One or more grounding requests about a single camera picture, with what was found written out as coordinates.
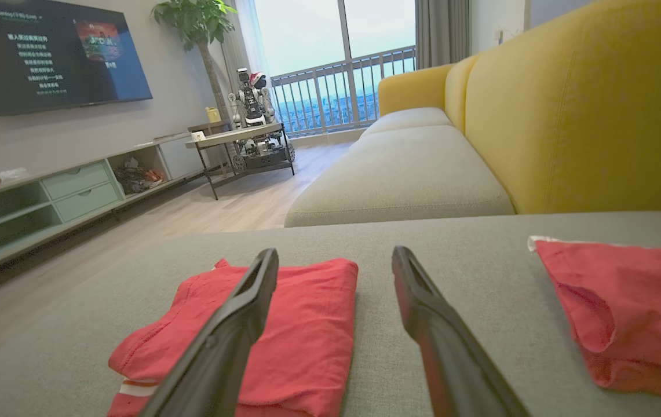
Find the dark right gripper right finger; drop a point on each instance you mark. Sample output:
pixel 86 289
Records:
pixel 452 359

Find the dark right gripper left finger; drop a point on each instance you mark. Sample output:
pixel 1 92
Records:
pixel 220 347

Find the red white basketball jersey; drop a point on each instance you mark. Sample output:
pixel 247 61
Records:
pixel 307 324

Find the red mesh shorts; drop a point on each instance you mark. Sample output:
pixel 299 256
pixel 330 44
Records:
pixel 643 313

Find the large grey sofa cushion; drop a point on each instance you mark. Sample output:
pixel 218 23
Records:
pixel 376 370

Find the clutter pile in cabinet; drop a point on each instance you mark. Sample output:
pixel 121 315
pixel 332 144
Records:
pixel 136 175

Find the grey sofa seat cushion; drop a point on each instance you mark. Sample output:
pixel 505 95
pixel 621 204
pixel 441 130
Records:
pixel 408 119
pixel 400 174

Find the green cabinet drawer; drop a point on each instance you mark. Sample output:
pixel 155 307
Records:
pixel 87 201
pixel 75 179

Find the small yellow container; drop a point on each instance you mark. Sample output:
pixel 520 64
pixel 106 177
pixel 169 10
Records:
pixel 212 114

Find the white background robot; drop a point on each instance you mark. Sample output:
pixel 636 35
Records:
pixel 252 104

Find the narrow yellow sofa back cushion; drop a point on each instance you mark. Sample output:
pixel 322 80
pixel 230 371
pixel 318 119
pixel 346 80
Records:
pixel 457 92

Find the white plastic bag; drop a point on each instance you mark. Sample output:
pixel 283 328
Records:
pixel 13 174

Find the red hat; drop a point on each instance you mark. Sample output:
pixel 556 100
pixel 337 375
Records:
pixel 258 79

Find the yellow sofa armrest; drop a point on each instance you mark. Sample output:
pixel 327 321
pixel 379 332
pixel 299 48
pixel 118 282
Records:
pixel 414 87

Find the grey balcony railing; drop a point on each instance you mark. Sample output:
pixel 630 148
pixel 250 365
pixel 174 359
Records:
pixel 336 92

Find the wide yellow sofa back cushion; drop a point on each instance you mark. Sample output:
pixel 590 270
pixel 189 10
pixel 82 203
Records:
pixel 596 116

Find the white sheer curtain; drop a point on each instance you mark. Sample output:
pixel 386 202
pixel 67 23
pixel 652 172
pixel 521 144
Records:
pixel 246 29

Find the grey curtain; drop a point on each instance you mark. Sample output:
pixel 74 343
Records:
pixel 440 32

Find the green potted tree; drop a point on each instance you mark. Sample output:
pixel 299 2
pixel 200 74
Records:
pixel 197 20

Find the glass balcony door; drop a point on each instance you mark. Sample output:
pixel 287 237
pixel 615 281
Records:
pixel 307 29

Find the metal frame side table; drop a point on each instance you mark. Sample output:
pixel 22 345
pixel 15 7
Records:
pixel 237 134

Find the white wall switch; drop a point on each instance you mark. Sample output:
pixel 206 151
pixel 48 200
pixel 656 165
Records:
pixel 499 36

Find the wall-mounted flat television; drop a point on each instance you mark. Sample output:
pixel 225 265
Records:
pixel 46 58

